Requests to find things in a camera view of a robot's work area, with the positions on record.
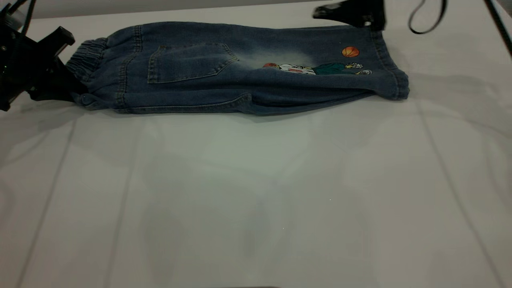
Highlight blue denim kids pants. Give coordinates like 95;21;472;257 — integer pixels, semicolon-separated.
65;21;410;117

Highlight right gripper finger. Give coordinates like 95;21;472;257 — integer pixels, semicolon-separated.
313;2;348;20

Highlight black cable with usb plug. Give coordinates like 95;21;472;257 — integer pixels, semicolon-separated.
408;0;448;35

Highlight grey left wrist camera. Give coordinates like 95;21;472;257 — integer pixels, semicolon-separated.
0;4;25;30

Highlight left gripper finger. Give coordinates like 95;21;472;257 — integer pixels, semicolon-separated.
38;26;76;56
28;60;88;102

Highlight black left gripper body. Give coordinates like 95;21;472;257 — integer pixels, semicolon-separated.
0;30;52;112

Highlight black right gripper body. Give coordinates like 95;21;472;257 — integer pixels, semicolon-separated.
344;0;386;30

